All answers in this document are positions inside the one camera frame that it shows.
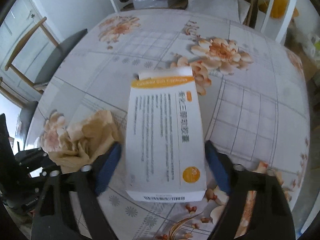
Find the brown cardboard sheet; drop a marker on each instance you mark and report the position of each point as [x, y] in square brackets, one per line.
[250, 7]

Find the wooden chair dark seat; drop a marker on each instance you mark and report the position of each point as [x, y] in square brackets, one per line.
[27, 115]
[62, 47]

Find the white bag green print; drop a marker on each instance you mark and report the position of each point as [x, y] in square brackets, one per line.
[312, 42]

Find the white desk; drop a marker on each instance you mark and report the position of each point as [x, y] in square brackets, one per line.
[280, 22]

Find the white door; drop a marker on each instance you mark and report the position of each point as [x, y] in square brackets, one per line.
[22, 37]

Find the white orange medicine box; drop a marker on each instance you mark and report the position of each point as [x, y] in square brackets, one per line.
[162, 135]

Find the floral checked tablecloth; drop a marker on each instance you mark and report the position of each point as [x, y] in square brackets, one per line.
[250, 105]

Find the brown paper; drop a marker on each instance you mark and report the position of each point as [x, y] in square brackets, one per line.
[85, 140]

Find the yellow plastic bag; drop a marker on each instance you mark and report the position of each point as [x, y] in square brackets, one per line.
[277, 7]

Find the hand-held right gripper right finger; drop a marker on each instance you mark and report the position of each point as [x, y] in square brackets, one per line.
[217, 166]

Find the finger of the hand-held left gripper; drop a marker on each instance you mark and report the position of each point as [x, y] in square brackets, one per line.
[40, 165]

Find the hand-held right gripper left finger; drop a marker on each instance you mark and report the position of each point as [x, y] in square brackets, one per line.
[107, 170]

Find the white plastic bags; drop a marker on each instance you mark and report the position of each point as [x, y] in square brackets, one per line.
[215, 5]

